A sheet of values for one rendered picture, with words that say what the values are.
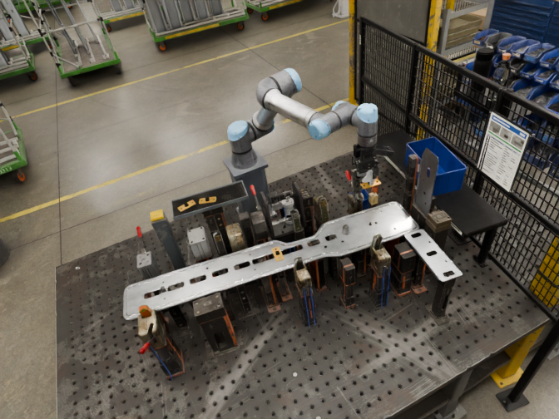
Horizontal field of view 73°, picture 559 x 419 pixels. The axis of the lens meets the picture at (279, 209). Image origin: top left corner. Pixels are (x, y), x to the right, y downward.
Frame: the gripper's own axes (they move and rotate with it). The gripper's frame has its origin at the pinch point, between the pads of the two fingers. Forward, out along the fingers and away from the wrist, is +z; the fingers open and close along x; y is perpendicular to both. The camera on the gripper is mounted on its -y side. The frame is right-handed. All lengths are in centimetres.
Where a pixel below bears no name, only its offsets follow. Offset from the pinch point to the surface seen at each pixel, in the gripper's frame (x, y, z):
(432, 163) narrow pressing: 2.8, -27.4, -1.6
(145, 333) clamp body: 24, 106, 20
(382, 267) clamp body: 24.8, 6.7, 27.0
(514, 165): 18, -55, -1
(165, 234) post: -30, 95, 20
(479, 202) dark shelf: 10, -51, 25
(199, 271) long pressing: -4, 83, 26
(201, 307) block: 18, 84, 23
